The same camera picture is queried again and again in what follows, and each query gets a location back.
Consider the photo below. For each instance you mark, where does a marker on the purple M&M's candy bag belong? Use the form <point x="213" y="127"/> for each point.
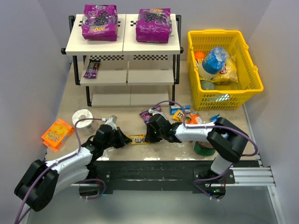
<point x="92" y="69"/>

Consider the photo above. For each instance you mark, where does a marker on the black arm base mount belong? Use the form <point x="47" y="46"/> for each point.
<point x="110" y="176"/>

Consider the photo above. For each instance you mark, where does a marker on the blue white wrapped snack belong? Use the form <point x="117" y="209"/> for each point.
<point x="214" y="118"/>

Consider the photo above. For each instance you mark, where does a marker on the white blue plastic bottle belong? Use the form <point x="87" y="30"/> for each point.
<point x="212" y="63"/>

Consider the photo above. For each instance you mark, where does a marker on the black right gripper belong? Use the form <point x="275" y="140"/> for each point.
<point x="150" y="131"/>

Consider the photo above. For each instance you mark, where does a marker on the orange white snack packet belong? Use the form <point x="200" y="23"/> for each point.
<point x="193" y="118"/>

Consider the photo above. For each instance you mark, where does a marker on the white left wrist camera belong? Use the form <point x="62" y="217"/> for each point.
<point x="111" y="121"/>

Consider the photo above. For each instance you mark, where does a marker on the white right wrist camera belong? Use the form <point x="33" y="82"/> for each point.
<point x="155" y="112"/>

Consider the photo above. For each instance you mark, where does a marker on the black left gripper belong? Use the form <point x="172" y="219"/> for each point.
<point x="119" y="137"/>

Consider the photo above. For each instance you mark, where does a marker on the small yellow M&M's packet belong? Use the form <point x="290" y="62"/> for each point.
<point x="178" y="116"/>

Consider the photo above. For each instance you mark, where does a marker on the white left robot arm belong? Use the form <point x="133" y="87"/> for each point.
<point x="43" y="179"/>

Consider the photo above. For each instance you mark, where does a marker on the white toilet paper roll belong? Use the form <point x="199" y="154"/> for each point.
<point x="84" y="120"/>

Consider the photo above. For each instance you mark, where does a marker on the yellow chips bag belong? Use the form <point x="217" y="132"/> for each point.
<point x="228" y="73"/>

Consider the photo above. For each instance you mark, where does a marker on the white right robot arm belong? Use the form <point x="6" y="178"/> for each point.
<point x="228" y="140"/>

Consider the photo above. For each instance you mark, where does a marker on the white three-tier shelf rack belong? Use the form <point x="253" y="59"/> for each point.
<point x="130" y="73"/>

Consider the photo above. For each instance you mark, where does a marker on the brown green tape roll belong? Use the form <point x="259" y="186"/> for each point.
<point x="203" y="148"/>

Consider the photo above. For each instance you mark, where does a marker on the yellow M&M's candy bag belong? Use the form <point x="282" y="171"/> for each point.
<point x="138" y="139"/>

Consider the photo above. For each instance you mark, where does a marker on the yellow plastic shopping basket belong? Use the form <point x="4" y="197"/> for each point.
<point x="225" y="96"/>

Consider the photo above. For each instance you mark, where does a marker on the purple pink candy bag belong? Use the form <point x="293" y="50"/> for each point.
<point x="146" y="115"/>

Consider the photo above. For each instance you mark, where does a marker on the green round object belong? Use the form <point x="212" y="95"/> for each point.
<point x="207" y="85"/>

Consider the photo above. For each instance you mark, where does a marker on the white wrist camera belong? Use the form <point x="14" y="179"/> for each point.
<point x="111" y="121"/>
<point x="155" y="112"/>

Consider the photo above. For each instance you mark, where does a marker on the orange snack box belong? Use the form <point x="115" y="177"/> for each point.
<point x="57" y="134"/>

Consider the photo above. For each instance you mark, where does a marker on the blue white snack box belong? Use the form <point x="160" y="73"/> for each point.
<point x="175" y="108"/>

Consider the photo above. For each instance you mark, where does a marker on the magenta grape candy bag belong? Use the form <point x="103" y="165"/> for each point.
<point x="154" y="25"/>
<point x="100" y="23"/>

